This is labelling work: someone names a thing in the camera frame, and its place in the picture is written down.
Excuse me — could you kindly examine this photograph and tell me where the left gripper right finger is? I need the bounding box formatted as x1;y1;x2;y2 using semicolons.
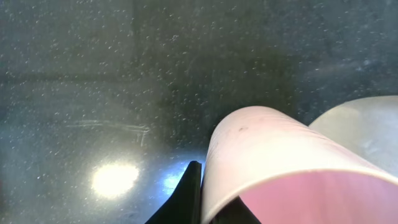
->
210;195;262;224

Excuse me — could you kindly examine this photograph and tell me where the white cup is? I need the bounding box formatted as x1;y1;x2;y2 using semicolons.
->
308;95;398;178

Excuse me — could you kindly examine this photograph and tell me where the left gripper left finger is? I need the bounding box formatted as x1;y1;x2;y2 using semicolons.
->
144;160;203;224

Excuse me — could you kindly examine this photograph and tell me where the pink cup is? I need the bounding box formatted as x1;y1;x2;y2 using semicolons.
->
200;105;398;224

